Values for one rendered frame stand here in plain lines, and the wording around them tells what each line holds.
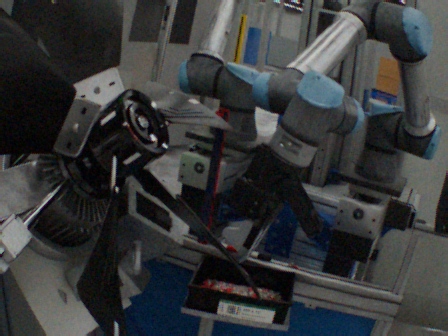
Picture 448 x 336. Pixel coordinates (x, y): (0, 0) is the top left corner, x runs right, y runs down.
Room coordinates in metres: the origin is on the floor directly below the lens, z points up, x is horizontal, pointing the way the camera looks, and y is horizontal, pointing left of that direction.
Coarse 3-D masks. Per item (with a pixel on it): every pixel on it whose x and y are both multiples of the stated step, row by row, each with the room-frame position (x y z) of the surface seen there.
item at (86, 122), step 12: (72, 108) 0.70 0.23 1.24; (96, 108) 0.74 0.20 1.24; (72, 120) 0.71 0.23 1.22; (84, 120) 0.72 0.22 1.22; (60, 132) 0.69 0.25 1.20; (72, 132) 0.71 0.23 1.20; (84, 132) 0.73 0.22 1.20; (60, 144) 0.70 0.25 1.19; (72, 144) 0.72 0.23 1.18; (72, 156) 0.72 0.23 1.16
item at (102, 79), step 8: (104, 72) 0.83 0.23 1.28; (112, 72) 0.84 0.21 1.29; (88, 80) 0.82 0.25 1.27; (96, 80) 0.82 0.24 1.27; (104, 80) 0.83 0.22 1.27; (112, 80) 0.83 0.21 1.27; (120, 80) 0.83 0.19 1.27; (80, 88) 0.81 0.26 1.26; (88, 88) 0.82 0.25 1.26; (104, 88) 0.82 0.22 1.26; (112, 88) 0.82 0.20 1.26; (120, 88) 0.83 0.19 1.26; (88, 96) 0.81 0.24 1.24; (96, 96) 0.81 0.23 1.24; (104, 96) 0.81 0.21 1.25; (112, 96) 0.82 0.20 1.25; (104, 104) 0.81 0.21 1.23
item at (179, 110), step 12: (156, 84) 1.12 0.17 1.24; (156, 96) 1.05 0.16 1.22; (168, 96) 1.07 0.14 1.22; (180, 96) 1.10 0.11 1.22; (168, 108) 0.98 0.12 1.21; (180, 108) 1.00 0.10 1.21; (192, 108) 1.04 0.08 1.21; (204, 108) 1.10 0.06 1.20; (168, 120) 0.90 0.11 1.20; (180, 120) 0.92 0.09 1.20; (192, 120) 0.95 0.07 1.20; (204, 120) 1.00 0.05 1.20; (216, 120) 1.05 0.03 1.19
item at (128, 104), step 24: (120, 96) 0.75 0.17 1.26; (144, 96) 0.80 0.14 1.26; (96, 120) 0.75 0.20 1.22; (120, 120) 0.72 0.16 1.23; (96, 144) 0.73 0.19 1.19; (120, 144) 0.72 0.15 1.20; (144, 144) 0.74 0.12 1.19; (168, 144) 0.79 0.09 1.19; (72, 168) 0.73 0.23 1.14; (96, 168) 0.75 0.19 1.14; (120, 168) 0.74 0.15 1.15; (96, 192) 0.75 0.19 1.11
